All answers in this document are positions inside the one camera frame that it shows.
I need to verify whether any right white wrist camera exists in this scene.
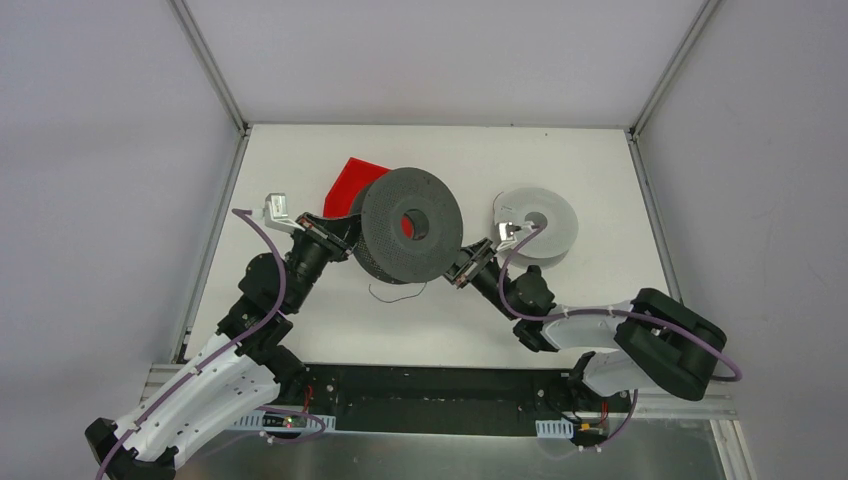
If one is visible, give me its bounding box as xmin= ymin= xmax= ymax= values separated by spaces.
xmin=496 ymin=221 xmax=535 ymax=252

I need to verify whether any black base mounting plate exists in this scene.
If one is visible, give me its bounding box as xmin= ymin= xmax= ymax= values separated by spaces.
xmin=268 ymin=362 xmax=632 ymax=437

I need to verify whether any right aluminium frame post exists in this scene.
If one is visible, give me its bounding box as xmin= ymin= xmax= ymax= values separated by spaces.
xmin=629 ymin=0 xmax=724 ymax=142

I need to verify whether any thin blue wire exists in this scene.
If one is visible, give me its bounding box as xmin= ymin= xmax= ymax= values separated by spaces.
xmin=368 ymin=281 xmax=429 ymax=305

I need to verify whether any aluminium frame post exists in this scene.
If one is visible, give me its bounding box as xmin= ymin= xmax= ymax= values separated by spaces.
xmin=168 ymin=0 xmax=249 ymax=137
xmin=629 ymin=0 xmax=724 ymax=142

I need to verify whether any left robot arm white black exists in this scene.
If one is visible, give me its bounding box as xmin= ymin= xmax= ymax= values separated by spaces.
xmin=85 ymin=209 xmax=361 ymax=479

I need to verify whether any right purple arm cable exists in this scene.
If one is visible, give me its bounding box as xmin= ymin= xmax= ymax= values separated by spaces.
xmin=496 ymin=223 xmax=743 ymax=384

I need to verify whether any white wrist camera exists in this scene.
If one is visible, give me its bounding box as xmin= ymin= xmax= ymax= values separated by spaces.
xmin=263 ymin=193 xmax=300 ymax=234
xmin=496 ymin=221 xmax=535 ymax=252

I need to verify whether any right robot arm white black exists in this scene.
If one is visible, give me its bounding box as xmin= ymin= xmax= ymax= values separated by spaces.
xmin=443 ymin=240 xmax=742 ymax=410

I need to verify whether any white translucent cable spool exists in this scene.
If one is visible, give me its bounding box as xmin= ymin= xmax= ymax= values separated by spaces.
xmin=492 ymin=186 xmax=580 ymax=268

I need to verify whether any black cable spool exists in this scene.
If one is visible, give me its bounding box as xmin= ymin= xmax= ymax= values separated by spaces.
xmin=351 ymin=167 xmax=463 ymax=284

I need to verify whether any red two-compartment bin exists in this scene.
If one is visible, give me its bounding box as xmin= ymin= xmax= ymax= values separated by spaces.
xmin=323 ymin=157 xmax=390 ymax=218

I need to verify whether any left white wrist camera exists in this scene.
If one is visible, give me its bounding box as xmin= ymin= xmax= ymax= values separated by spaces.
xmin=263 ymin=193 xmax=300 ymax=234

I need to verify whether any left aluminium frame post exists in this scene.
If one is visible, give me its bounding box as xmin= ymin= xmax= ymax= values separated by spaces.
xmin=168 ymin=0 xmax=249 ymax=137

